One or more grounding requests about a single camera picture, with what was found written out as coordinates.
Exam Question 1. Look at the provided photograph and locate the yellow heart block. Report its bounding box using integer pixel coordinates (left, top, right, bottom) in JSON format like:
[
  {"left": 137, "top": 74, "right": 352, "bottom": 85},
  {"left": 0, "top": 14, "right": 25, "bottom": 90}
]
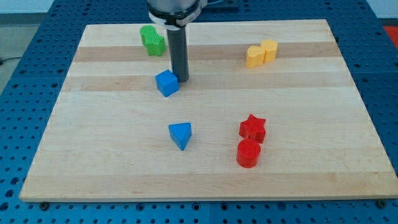
[{"left": 246, "top": 45, "right": 266, "bottom": 68}]

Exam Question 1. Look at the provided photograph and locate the blue triangle block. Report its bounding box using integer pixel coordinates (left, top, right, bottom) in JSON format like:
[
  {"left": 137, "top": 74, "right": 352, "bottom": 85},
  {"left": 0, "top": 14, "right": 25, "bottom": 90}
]
[{"left": 169, "top": 123, "right": 192, "bottom": 151}]

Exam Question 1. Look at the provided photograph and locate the red star block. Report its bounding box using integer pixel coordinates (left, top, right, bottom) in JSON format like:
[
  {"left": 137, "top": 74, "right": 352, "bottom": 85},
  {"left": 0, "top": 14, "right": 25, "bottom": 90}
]
[{"left": 239, "top": 114, "right": 267, "bottom": 144}]

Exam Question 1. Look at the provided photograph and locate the light wooden board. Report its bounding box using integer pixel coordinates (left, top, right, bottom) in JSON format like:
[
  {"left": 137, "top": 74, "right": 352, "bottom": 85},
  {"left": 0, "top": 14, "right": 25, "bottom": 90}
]
[{"left": 20, "top": 19, "right": 397, "bottom": 202}]

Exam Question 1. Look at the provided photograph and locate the yellow hexagon block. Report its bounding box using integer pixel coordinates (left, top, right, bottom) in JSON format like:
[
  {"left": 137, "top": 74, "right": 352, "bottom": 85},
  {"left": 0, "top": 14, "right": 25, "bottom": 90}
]
[{"left": 261, "top": 39, "right": 278, "bottom": 63}]

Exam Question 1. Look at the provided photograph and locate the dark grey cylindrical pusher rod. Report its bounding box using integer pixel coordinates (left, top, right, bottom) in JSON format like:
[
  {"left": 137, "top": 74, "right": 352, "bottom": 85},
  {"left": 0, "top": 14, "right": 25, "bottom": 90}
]
[{"left": 167, "top": 27, "right": 189, "bottom": 83}]

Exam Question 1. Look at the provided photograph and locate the blue cube block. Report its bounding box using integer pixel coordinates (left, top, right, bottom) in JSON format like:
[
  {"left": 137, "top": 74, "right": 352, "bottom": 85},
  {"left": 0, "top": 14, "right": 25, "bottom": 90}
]
[{"left": 155, "top": 70, "right": 179, "bottom": 97}]

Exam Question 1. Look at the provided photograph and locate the black cable on floor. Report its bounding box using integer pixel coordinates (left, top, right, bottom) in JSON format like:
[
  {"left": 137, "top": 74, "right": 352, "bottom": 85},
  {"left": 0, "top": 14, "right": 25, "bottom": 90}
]
[{"left": 0, "top": 56, "right": 22, "bottom": 66}]

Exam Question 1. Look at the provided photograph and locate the green circle block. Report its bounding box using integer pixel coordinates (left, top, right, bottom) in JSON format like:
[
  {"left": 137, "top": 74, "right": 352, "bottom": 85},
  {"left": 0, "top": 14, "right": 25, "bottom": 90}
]
[{"left": 139, "top": 25, "right": 156, "bottom": 46}]

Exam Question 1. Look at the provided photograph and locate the red cylinder block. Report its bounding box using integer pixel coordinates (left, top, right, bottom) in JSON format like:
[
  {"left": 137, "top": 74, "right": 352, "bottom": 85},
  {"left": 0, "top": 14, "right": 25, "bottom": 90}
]
[{"left": 236, "top": 139, "right": 261, "bottom": 168}]

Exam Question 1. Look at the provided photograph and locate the green star block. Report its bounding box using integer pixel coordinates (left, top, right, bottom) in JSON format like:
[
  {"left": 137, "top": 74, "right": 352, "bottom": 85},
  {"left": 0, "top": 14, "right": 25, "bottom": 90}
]
[{"left": 144, "top": 34, "right": 166, "bottom": 56}]

